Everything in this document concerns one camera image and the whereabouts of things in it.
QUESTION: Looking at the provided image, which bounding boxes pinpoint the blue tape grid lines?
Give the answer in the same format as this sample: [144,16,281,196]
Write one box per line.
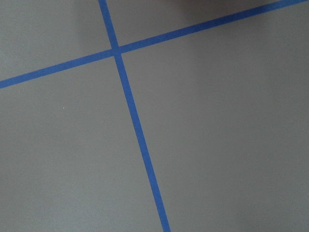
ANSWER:
[0,0,309,232]

